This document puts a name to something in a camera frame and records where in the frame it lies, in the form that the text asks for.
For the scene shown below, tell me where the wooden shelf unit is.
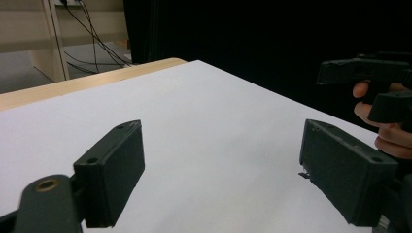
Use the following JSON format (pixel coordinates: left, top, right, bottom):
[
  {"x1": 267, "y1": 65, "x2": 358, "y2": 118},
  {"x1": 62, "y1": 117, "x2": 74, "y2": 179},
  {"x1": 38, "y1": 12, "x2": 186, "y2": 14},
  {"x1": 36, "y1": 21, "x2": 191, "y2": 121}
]
[{"x1": 0, "y1": 0, "x2": 131, "y2": 83}]

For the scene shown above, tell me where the black cable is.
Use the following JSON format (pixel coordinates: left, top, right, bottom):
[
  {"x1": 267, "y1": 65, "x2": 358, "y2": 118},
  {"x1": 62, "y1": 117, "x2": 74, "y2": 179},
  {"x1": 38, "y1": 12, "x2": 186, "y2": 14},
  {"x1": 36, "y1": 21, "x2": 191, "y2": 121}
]
[
  {"x1": 77, "y1": 0, "x2": 99, "y2": 75},
  {"x1": 63, "y1": 50, "x2": 130, "y2": 76},
  {"x1": 62, "y1": 2, "x2": 133, "y2": 67}
]

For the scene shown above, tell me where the white power strip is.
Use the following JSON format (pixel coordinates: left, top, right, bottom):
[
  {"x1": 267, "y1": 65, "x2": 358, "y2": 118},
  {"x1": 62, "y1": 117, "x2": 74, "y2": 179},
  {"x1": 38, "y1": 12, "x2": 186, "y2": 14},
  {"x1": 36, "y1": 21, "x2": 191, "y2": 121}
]
[{"x1": 53, "y1": 0, "x2": 83, "y2": 7}]

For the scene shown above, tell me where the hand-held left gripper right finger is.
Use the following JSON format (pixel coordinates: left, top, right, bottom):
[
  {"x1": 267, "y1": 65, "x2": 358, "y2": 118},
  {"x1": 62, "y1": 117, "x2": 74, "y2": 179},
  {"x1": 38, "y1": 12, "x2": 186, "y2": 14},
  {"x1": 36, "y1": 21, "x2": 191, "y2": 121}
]
[{"x1": 298, "y1": 118, "x2": 399, "y2": 227}]

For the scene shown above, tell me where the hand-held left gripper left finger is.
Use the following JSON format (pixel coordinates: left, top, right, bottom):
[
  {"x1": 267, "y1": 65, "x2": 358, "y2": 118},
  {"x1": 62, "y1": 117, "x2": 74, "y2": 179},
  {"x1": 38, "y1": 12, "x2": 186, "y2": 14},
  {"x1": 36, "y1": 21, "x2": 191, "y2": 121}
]
[{"x1": 73, "y1": 119, "x2": 146, "y2": 229}]

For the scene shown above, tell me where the black curtain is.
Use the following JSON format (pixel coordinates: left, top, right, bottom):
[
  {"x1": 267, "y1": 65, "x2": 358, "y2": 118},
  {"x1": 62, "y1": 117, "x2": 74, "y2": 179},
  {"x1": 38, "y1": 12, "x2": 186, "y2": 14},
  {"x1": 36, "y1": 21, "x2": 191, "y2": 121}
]
[{"x1": 122, "y1": 0, "x2": 412, "y2": 132}]

